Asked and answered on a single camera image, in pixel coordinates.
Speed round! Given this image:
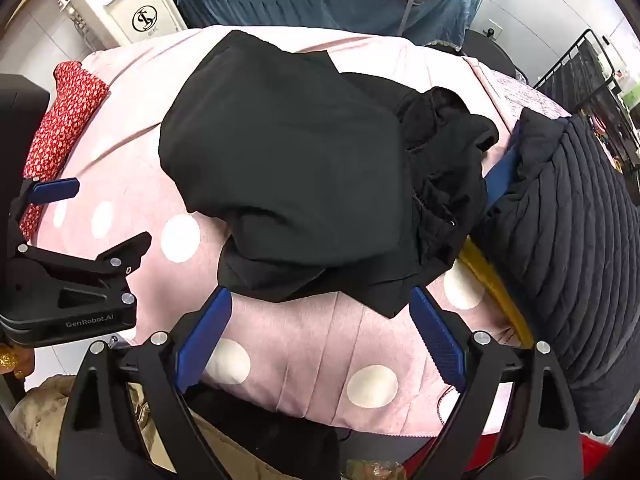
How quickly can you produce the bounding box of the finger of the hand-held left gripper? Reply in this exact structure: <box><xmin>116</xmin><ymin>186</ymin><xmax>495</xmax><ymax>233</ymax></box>
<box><xmin>16</xmin><ymin>231</ymin><xmax>154</xmax><ymax>311</ymax></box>
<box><xmin>9</xmin><ymin>176</ymin><xmax>82</xmax><ymax>227</ymax></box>

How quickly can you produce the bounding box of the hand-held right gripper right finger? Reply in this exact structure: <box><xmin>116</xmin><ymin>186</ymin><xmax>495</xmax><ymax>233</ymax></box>
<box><xmin>409</xmin><ymin>287</ymin><xmax>584</xmax><ymax>480</ymax></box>

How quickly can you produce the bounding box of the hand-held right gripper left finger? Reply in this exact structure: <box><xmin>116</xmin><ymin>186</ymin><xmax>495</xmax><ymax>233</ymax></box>
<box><xmin>55</xmin><ymin>287</ymin><xmax>233</xmax><ymax>480</ymax></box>

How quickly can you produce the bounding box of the black garment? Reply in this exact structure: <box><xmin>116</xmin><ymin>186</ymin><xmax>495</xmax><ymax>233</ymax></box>
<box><xmin>159</xmin><ymin>30</ymin><xmax>501</xmax><ymax>319</ymax></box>

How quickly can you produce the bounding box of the red floral cloth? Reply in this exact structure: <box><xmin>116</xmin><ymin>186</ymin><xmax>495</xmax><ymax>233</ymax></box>
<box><xmin>21</xmin><ymin>61</ymin><xmax>110</xmax><ymax>241</ymax></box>

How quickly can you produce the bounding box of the yellow cloth strip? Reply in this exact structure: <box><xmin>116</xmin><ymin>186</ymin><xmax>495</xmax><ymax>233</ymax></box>
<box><xmin>457</xmin><ymin>240</ymin><xmax>535</xmax><ymax>348</ymax></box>

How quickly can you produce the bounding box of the beige cloth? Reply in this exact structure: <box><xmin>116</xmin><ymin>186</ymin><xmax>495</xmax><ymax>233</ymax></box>
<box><xmin>7</xmin><ymin>375</ymin><xmax>166</xmax><ymax>480</ymax></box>

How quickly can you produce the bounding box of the pink polka dot blanket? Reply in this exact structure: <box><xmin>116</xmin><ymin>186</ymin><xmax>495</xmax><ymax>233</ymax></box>
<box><xmin>25</xmin><ymin>25</ymin><xmax>571</xmax><ymax>436</ymax></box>

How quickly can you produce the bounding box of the black quilted jacket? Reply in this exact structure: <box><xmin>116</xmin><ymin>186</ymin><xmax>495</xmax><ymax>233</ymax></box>
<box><xmin>470</xmin><ymin>107</ymin><xmax>640</xmax><ymax>436</ymax></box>

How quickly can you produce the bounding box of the cream bin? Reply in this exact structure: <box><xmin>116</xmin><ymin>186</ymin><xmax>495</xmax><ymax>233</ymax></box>
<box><xmin>49</xmin><ymin>0</ymin><xmax>188</xmax><ymax>46</ymax></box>

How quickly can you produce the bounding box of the pink printed pillow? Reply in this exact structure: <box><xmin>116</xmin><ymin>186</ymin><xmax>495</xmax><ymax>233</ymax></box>
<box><xmin>487</xmin><ymin>67</ymin><xmax>571</xmax><ymax>122</ymax></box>

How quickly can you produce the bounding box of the black round stool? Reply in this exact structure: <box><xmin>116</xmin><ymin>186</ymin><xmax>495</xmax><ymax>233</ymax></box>
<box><xmin>457</xmin><ymin>30</ymin><xmax>520</xmax><ymax>78</ymax></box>

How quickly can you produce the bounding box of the black metal rack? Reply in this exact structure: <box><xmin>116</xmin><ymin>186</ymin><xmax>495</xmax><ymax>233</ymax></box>
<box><xmin>532</xmin><ymin>29</ymin><xmax>640</xmax><ymax>171</ymax></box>

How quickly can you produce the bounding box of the blue fuzzy cloth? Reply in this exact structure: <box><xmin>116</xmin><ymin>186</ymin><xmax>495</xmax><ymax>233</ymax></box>
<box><xmin>152</xmin><ymin>0</ymin><xmax>485</xmax><ymax>51</ymax></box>

